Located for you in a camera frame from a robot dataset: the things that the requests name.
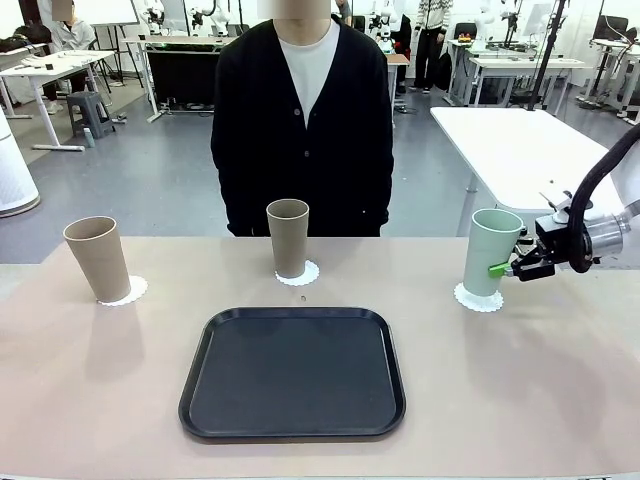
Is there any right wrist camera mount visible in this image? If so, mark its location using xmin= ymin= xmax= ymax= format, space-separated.
xmin=538 ymin=189 xmax=595 ymax=225

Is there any brown tall cup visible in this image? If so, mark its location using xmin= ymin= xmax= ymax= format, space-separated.
xmin=265 ymin=198 xmax=311 ymax=279
xmin=63 ymin=215 xmax=133 ymax=304

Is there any white desk with clutter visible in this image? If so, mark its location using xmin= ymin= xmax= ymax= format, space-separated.
xmin=0 ymin=49 xmax=117 ymax=152

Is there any pale green tall cup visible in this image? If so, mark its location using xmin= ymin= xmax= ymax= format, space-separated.
xmin=462 ymin=208 xmax=524 ymax=298

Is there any person's left forearm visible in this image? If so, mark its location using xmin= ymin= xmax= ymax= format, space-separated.
xmin=357 ymin=144 xmax=396 ymax=234

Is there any person in patterned sweater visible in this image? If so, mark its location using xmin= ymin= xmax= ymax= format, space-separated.
xmin=413 ymin=0 xmax=455 ymax=95

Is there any black plastic serving tray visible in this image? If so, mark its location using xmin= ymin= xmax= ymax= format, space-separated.
xmin=178 ymin=306 xmax=407 ymax=441

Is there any person's right forearm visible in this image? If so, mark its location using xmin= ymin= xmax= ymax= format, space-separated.
xmin=210 ymin=144 xmax=254 ymax=236

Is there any black backpack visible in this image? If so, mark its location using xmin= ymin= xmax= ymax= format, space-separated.
xmin=438 ymin=49 xmax=454 ymax=92

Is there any black tripod stand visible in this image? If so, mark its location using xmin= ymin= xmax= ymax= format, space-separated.
xmin=527 ymin=0 xmax=571 ymax=112

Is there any grey plastic stool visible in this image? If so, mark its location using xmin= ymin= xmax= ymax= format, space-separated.
xmin=66 ymin=92 xmax=117 ymax=140

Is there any desk with black panel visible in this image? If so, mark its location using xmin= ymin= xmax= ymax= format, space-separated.
xmin=122 ymin=34 xmax=242 ymax=124

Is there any white standing desk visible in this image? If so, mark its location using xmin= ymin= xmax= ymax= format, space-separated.
xmin=588 ymin=38 xmax=640 ymax=120

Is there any large white table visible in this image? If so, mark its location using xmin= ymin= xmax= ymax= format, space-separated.
xmin=429 ymin=106 xmax=640 ymax=239

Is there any person in black cardigan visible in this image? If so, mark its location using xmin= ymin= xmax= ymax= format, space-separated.
xmin=209 ymin=0 xmax=396 ymax=238

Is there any black braided cable sleeve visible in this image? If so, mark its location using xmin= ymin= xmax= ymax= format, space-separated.
xmin=569 ymin=122 xmax=640 ymax=275

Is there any person in pale jacket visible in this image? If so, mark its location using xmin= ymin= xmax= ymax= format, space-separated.
xmin=41 ymin=0 xmax=97 ymax=116

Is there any white desk with crossbar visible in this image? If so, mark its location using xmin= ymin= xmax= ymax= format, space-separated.
xmin=467 ymin=56 xmax=587 ymax=109

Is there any white scalloped paper coaster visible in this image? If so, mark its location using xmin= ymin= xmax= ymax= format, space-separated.
xmin=453 ymin=281 xmax=505 ymax=314
xmin=95 ymin=275 xmax=150 ymax=307
xmin=274 ymin=259 xmax=321 ymax=288

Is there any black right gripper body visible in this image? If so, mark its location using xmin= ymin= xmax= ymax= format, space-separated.
xmin=533 ymin=216 xmax=574 ymax=265

